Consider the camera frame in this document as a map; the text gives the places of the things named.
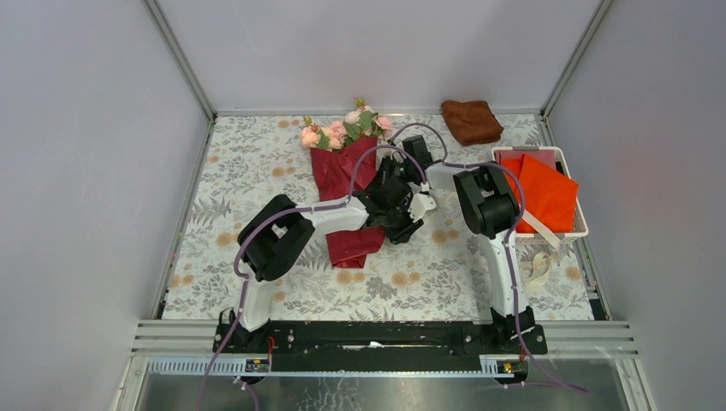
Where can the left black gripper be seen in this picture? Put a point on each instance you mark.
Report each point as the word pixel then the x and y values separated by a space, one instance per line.
pixel 403 233

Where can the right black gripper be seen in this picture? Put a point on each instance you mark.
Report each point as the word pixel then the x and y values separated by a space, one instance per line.
pixel 416 150

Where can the pink fake flower bouquet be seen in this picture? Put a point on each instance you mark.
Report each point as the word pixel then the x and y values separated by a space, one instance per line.
pixel 361 122

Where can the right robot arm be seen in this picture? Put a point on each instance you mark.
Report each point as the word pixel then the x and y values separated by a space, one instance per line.
pixel 489 208

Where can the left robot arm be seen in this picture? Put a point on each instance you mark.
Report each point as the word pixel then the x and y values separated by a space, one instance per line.
pixel 275 238

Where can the floral tablecloth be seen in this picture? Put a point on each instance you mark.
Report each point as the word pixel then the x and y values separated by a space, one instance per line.
pixel 440 274

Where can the brown folded cloth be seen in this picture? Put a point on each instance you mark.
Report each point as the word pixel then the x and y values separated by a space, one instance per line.
pixel 471 123

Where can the dark red paper in basket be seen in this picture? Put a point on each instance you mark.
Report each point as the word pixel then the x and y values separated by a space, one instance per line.
pixel 547 157

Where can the orange cloth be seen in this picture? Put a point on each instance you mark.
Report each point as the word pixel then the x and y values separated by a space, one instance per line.
pixel 550 195

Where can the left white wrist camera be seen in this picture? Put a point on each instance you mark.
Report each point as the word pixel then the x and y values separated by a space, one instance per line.
pixel 420 204

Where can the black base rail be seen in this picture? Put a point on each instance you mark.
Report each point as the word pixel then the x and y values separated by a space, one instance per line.
pixel 391 346

